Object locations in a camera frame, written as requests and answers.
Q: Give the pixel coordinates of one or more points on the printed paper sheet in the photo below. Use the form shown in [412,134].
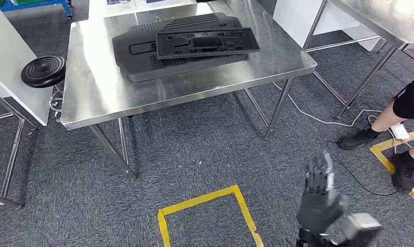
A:
[120,4]

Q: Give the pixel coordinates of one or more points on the white table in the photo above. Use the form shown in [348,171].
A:
[97,6]

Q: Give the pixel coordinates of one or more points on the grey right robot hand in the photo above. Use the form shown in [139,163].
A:
[321,208]

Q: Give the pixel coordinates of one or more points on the yellow floor tape square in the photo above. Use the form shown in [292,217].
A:
[380,153]
[200,199]

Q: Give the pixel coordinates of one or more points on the dark grey plastic panel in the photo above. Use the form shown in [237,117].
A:
[135,68]

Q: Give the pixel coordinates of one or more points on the stainless steel workbench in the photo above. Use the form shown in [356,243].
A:
[91,88]

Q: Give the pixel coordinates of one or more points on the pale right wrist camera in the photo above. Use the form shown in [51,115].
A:
[361,226]

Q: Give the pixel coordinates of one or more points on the steel table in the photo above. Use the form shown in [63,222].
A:
[373,17]

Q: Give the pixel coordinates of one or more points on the person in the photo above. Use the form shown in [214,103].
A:
[411,99]

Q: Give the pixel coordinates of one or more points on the white desk panel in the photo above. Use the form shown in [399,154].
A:
[292,17]

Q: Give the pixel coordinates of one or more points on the white power strip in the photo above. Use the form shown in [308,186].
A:
[400,131]

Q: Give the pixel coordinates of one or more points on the blue metal cart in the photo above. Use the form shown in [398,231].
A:
[36,4]

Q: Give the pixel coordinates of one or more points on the black stool chrome base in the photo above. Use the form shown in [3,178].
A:
[43,71]

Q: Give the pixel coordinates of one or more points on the white desk steel frame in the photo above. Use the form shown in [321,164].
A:
[12,75]

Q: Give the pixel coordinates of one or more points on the black plastic frame part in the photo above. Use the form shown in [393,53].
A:
[206,53]

